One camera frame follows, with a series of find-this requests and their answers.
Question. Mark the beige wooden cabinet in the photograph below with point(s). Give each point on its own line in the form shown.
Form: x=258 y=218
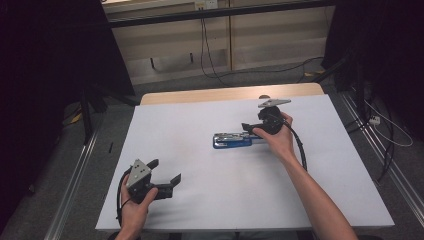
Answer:
x=273 y=40

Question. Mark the white wall socket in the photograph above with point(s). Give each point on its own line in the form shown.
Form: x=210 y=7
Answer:
x=206 y=4

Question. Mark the small black floor object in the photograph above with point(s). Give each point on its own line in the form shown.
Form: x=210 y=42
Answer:
x=110 y=147

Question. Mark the blue stapler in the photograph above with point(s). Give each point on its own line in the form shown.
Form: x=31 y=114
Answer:
x=230 y=143

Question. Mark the black horizontal bar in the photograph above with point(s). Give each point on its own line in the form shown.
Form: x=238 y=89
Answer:
x=216 y=13

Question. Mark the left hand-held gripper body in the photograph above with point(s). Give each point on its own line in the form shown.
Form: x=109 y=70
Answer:
x=138 y=173

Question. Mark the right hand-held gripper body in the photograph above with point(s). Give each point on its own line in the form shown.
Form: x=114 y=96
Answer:
x=270 y=120

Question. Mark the black stand leg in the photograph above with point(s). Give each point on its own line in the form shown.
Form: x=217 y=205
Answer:
x=87 y=116

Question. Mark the person's left hand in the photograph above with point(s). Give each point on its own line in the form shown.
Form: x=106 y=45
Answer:
x=135 y=215

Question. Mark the black curtain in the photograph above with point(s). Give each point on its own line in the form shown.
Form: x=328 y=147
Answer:
x=393 y=50
x=50 y=66

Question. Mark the white table mat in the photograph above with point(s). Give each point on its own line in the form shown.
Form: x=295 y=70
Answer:
x=233 y=186

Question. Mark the white power adapter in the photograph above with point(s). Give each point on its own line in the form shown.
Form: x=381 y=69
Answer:
x=374 y=120

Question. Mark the person's right hand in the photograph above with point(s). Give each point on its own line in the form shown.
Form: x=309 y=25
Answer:
x=281 y=143

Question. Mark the yellow floor tape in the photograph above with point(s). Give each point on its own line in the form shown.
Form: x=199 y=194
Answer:
x=76 y=118
x=315 y=72

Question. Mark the wooden table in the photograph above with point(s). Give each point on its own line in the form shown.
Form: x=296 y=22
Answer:
x=200 y=95

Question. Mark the aluminium floor rail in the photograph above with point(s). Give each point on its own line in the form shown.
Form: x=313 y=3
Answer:
x=400 y=176
x=71 y=186

